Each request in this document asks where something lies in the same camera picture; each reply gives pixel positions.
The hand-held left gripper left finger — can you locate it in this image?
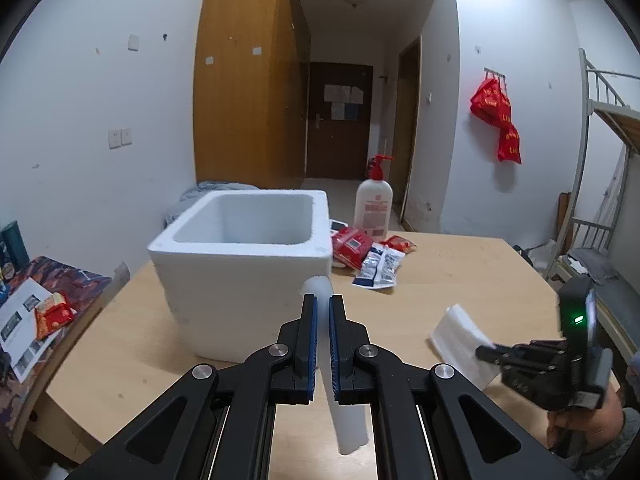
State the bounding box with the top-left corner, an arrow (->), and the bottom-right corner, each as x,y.
67,295 -> 319,480

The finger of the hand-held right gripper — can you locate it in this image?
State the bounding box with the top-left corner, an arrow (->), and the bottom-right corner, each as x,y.
475,340 -> 568,362
500,360 -> 551,401

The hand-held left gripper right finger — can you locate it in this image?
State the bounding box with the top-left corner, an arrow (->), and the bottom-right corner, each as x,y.
330,295 -> 576,480

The white cloth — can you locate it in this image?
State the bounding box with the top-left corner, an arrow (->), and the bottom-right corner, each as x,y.
429,304 -> 503,391

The white foam wrap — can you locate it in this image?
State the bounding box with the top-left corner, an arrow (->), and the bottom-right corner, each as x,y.
298,275 -> 368,456

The white foam box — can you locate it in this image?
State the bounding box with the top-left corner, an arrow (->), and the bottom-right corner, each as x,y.
147,189 -> 335,361

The person's right forearm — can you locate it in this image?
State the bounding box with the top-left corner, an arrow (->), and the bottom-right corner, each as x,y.
575,410 -> 640,480

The person's right hand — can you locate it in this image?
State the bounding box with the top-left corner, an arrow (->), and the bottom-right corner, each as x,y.
547,385 -> 626,461

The blue and white sachet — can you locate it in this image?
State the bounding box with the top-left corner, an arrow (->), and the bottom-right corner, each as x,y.
351,275 -> 396,289

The blue white snack packet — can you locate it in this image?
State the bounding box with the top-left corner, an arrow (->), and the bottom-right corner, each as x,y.
361,242 -> 386,286

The dark grey bed cloth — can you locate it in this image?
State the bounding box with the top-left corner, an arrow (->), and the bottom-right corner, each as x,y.
565,247 -> 621,286

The silver sachet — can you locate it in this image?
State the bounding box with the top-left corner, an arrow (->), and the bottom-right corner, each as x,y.
381,247 -> 406,286

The large red snack packet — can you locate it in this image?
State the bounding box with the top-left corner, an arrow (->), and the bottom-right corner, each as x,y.
331,226 -> 375,269

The small red snack packet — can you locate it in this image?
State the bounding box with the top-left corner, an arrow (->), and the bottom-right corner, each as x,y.
382,235 -> 417,255

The wooden board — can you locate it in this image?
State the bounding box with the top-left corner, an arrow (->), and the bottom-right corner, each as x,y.
557,191 -> 573,251

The white lotion pump bottle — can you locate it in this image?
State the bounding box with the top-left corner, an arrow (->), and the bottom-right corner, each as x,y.
353,155 -> 396,242

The grey cloth cover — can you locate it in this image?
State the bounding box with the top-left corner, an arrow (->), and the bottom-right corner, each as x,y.
162,180 -> 261,226

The brown entrance door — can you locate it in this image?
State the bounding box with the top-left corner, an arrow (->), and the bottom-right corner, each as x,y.
306,62 -> 375,181

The metal bunk bed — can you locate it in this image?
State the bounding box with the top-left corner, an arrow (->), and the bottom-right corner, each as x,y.
545,49 -> 640,361

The red hanging bag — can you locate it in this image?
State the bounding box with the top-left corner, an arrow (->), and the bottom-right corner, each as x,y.
497,122 -> 522,165
470,79 -> 513,128

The wooden side door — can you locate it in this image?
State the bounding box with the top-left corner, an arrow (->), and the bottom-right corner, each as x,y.
392,35 -> 422,226

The wooden wardrobe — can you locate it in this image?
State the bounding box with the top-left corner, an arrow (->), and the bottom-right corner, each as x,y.
194,0 -> 312,191

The white printed booklet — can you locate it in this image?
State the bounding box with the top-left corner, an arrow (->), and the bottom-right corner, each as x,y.
0,276 -> 58,383

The blue box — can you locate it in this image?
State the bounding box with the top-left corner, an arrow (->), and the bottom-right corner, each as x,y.
0,240 -> 16,281

